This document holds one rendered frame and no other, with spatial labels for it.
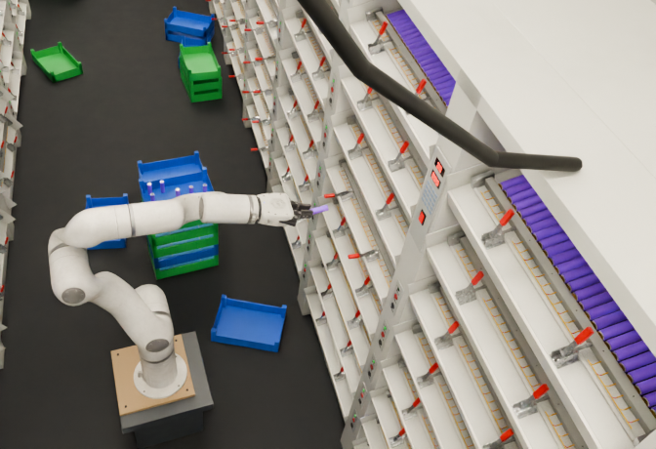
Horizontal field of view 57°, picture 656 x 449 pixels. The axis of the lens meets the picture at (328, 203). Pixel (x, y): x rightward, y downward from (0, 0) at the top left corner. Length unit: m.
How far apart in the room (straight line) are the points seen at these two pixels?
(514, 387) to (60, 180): 2.77
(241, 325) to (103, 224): 1.30
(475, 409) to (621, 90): 0.75
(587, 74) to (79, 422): 2.18
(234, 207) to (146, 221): 0.24
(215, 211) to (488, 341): 0.81
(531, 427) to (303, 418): 1.49
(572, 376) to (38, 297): 2.42
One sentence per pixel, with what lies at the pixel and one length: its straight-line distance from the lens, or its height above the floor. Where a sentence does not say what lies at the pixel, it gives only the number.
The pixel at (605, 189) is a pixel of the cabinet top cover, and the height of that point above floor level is 1.75.
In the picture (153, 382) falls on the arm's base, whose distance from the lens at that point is 2.32.
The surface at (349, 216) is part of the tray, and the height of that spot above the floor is 0.94.
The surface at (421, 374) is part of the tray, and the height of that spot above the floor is 0.94.
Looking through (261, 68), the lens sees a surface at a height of 0.56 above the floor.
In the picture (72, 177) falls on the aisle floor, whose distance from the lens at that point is 3.55.
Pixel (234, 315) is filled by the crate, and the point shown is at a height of 0.00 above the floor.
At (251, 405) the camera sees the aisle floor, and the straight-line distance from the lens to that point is 2.64.
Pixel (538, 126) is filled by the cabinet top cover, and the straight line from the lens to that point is 1.15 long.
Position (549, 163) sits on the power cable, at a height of 1.79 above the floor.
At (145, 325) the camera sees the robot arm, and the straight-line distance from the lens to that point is 1.97.
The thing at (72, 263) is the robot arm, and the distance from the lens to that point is 1.76.
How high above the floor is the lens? 2.38
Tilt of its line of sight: 45 degrees down
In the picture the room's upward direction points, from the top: 10 degrees clockwise
